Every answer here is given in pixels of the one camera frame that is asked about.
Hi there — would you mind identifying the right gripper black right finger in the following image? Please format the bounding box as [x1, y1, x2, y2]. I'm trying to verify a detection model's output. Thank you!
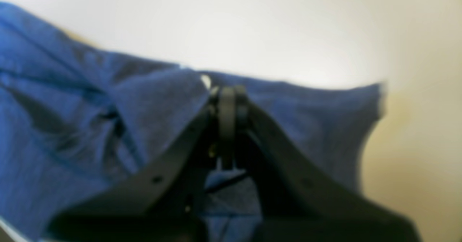
[235, 86, 421, 242]

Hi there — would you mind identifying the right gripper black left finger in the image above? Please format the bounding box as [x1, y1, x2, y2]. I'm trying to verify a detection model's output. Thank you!
[47, 87, 220, 242]

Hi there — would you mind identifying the blue grey T-shirt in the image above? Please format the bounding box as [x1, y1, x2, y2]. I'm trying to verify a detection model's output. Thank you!
[0, 2, 382, 241]

